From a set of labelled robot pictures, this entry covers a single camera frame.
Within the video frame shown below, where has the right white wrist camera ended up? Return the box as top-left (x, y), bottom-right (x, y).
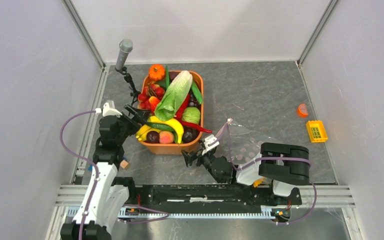
top-left (202, 134), bottom-right (220, 155)

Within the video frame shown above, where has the round green cabbage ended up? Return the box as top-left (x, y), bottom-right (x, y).
top-left (181, 106), bottom-right (201, 125)

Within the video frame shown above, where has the grey microphone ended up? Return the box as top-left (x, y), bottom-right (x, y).
top-left (115, 38), bottom-right (133, 71)

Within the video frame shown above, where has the orange round cap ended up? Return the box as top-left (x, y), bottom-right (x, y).
top-left (296, 103), bottom-right (309, 118)

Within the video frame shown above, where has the dark grape bunch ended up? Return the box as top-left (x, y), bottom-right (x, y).
top-left (188, 93), bottom-right (201, 108)

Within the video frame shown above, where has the green napa cabbage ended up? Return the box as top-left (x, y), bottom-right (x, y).
top-left (154, 70), bottom-right (193, 121)

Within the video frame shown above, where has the peach fruit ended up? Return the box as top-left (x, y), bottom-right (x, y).
top-left (159, 131), bottom-right (175, 144)

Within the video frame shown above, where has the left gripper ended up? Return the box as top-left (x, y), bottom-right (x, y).
top-left (116, 104), bottom-right (152, 145)

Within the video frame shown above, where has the clear zip top bag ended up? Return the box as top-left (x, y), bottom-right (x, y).
top-left (212, 118), bottom-right (276, 174)

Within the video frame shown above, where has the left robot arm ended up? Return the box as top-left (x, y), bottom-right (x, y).
top-left (59, 101), bottom-right (150, 240)

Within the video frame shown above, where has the yellow banana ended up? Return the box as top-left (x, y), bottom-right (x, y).
top-left (135, 116), bottom-right (185, 145)

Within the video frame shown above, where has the yellow orange toy block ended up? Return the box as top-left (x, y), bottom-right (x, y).
top-left (252, 177), bottom-right (266, 188)

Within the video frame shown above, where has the orange mini pumpkin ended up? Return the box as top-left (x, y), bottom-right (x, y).
top-left (148, 64), bottom-right (166, 82)

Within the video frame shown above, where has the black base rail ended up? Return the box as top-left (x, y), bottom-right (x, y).
top-left (112, 177), bottom-right (302, 216)

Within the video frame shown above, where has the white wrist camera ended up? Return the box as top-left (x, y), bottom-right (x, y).
top-left (202, 134), bottom-right (220, 155)
top-left (95, 100), bottom-right (123, 118)

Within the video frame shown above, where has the red chili pepper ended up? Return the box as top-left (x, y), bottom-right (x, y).
top-left (179, 120), bottom-right (213, 134)

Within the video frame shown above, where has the yellow plastic crate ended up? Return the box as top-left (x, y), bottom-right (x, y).
top-left (306, 120), bottom-right (328, 143)

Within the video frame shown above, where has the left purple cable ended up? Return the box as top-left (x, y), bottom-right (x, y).
top-left (59, 110), bottom-right (103, 240)

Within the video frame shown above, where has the green zucchini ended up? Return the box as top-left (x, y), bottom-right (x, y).
top-left (190, 81), bottom-right (203, 105)

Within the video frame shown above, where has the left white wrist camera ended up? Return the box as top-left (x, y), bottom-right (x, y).
top-left (95, 100), bottom-right (123, 118)

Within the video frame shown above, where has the dark purple plum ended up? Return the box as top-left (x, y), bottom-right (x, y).
top-left (145, 130), bottom-right (160, 144)

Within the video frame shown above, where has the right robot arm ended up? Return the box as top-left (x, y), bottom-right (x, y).
top-left (181, 142), bottom-right (312, 206)

